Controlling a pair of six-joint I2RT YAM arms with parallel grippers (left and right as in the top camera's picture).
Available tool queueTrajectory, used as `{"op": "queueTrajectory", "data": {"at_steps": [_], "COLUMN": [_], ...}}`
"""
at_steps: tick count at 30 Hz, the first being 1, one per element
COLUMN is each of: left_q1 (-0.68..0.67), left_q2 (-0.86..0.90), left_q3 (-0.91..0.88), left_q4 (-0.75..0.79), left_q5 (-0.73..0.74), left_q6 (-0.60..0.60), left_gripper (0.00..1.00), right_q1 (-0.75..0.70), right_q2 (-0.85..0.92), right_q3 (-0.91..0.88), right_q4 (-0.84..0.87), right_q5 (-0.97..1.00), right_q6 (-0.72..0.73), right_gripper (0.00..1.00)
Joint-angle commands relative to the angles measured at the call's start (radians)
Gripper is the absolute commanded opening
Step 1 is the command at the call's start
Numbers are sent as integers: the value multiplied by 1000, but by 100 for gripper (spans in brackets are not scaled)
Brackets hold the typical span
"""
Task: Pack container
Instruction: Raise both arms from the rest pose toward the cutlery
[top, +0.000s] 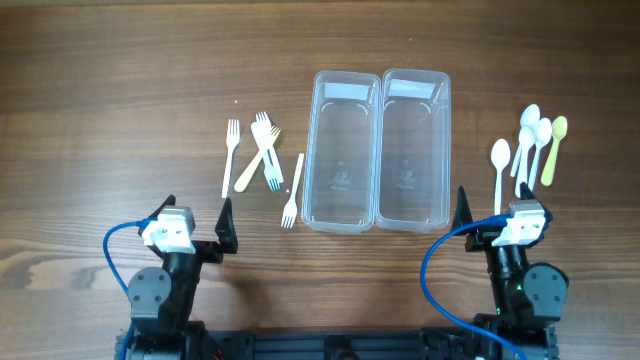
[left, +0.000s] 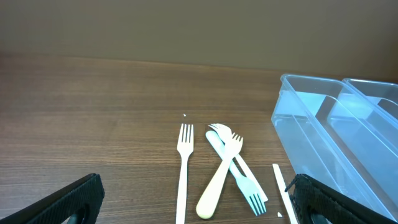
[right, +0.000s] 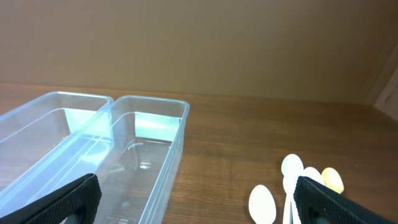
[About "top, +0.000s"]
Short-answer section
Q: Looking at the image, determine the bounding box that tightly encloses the right blue cable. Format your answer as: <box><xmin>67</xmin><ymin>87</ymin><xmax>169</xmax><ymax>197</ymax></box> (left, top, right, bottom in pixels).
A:
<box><xmin>419</xmin><ymin>213</ymin><xmax>529</xmax><ymax>360</ymax></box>

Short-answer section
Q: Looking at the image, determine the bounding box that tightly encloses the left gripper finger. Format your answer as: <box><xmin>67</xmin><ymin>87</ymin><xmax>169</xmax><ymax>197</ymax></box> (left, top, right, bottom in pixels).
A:
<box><xmin>147</xmin><ymin>195</ymin><xmax>176</xmax><ymax>220</ymax></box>
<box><xmin>215</xmin><ymin>197</ymin><xmax>238</xmax><ymax>253</ymax></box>

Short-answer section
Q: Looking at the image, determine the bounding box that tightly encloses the blue cable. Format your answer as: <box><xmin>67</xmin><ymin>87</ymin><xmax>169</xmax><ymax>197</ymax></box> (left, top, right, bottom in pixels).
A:
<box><xmin>102</xmin><ymin>218</ymin><xmax>156</xmax><ymax>360</ymax></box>
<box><xmin>419</xmin><ymin>213</ymin><xmax>529</xmax><ymax>360</ymax></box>

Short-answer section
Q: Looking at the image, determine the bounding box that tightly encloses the white spoon lone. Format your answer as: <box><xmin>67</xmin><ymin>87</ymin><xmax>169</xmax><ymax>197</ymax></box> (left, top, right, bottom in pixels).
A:
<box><xmin>490</xmin><ymin>138</ymin><xmax>511</xmax><ymax>215</ymax></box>

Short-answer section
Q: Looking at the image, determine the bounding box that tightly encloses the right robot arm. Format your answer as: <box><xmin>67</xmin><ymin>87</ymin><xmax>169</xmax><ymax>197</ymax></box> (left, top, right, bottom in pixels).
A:
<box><xmin>462</xmin><ymin>225</ymin><xmax>569</xmax><ymax>359</ymax></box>

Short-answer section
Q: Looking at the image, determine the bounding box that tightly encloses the left blue cable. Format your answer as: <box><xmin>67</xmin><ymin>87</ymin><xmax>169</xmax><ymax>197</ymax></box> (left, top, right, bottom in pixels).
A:
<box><xmin>102</xmin><ymin>218</ymin><xmax>156</xmax><ymax>360</ymax></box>

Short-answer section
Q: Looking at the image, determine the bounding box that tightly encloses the clear plastic container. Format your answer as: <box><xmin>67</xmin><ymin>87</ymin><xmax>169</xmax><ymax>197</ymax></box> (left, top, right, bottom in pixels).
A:
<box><xmin>302</xmin><ymin>71</ymin><xmax>381</xmax><ymax>234</ymax></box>
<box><xmin>376</xmin><ymin>68</ymin><xmax>452</xmax><ymax>232</ymax></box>

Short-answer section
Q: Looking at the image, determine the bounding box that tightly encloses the yellow fork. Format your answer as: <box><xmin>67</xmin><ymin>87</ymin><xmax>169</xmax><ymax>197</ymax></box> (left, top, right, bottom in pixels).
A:
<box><xmin>234</xmin><ymin>126</ymin><xmax>281</xmax><ymax>192</ymax></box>

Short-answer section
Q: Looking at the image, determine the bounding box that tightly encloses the yellow-green spoon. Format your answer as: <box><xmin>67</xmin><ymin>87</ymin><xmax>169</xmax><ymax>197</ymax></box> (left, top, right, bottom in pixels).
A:
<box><xmin>540</xmin><ymin>116</ymin><xmax>568</xmax><ymax>186</ymax></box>

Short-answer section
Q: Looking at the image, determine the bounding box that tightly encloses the white spoon top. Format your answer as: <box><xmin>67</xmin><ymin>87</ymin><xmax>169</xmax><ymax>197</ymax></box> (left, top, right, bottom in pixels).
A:
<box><xmin>510</xmin><ymin>104</ymin><xmax>540</xmax><ymax>177</ymax></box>

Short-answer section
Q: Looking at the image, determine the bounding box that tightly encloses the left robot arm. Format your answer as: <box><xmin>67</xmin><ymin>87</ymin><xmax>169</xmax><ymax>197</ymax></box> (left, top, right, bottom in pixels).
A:
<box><xmin>109</xmin><ymin>195</ymin><xmax>238</xmax><ymax>360</ymax></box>

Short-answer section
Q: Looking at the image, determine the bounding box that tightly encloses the white spoon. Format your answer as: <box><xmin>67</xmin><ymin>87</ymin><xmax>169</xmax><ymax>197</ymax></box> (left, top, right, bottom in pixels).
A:
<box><xmin>514</xmin><ymin>126</ymin><xmax>535</xmax><ymax>197</ymax></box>
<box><xmin>510</xmin><ymin>104</ymin><xmax>540</xmax><ymax>177</ymax></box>
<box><xmin>528</xmin><ymin>118</ymin><xmax>552</xmax><ymax>191</ymax></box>

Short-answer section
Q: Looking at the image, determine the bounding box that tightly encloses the light blue fork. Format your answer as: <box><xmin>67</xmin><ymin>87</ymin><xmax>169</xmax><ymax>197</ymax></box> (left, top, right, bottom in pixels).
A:
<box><xmin>251</xmin><ymin>122</ymin><xmax>280</xmax><ymax>191</ymax></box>

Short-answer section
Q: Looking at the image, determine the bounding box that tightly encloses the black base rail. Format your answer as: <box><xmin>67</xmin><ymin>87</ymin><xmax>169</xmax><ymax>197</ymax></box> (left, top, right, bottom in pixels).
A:
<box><xmin>113</xmin><ymin>328</ymin><xmax>559</xmax><ymax>360</ymax></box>

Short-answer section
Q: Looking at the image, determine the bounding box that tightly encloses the white fork pile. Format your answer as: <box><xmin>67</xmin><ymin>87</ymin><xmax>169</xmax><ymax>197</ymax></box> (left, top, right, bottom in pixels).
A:
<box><xmin>256</xmin><ymin>112</ymin><xmax>284</xmax><ymax>184</ymax></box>

